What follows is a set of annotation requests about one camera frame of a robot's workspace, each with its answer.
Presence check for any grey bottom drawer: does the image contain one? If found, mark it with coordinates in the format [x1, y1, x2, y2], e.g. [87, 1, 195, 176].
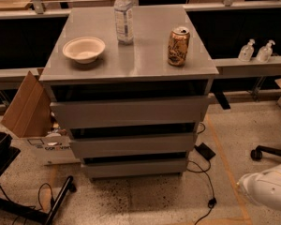
[81, 153, 187, 179]

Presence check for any grey drawer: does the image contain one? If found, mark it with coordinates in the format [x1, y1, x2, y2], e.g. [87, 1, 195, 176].
[69, 132, 197, 158]
[51, 96, 209, 128]
[81, 153, 187, 179]

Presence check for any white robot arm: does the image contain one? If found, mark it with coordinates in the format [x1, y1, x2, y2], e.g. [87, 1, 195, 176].
[237, 164, 281, 211]

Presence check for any grey drawer cabinet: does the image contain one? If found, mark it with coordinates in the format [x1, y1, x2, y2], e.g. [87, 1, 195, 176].
[39, 5, 220, 181]

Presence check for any grey top drawer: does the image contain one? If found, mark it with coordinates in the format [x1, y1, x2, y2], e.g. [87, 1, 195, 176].
[51, 96, 209, 128]

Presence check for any grey middle drawer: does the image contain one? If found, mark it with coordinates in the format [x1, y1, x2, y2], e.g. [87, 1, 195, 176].
[69, 132, 197, 158]

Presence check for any gold soda can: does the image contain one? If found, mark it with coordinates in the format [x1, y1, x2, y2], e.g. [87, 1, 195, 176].
[168, 26, 190, 67]

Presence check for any white paper bowl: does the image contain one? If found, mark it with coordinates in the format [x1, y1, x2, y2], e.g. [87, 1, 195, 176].
[63, 37, 106, 64]

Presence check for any black power adapter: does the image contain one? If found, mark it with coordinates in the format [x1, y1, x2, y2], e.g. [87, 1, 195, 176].
[195, 142, 215, 160]

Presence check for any clear plastic water bottle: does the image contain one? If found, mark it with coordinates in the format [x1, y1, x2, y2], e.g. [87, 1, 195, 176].
[113, 0, 134, 44]

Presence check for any open cardboard box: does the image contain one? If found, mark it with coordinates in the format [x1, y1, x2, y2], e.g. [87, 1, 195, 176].
[1, 72, 79, 165]

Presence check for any left hand sanitizer bottle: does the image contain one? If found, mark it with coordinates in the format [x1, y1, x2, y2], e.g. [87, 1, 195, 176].
[238, 38, 255, 62]

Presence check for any hand sanitizer bottle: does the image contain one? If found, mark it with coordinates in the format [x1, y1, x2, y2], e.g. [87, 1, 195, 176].
[257, 39, 275, 62]
[238, 38, 255, 62]

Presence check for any black office chair base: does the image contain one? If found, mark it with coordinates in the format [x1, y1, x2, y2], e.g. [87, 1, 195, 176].
[250, 145, 281, 161]

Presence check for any right hand sanitizer bottle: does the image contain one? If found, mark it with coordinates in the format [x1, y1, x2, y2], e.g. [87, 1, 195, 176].
[257, 39, 275, 62]

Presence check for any black bin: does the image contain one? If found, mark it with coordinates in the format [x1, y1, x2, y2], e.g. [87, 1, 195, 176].
[0, 132, 21, 176]

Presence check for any black stand leg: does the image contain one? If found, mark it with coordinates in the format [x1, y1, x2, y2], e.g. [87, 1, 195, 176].
[0, 175, 78, 225]

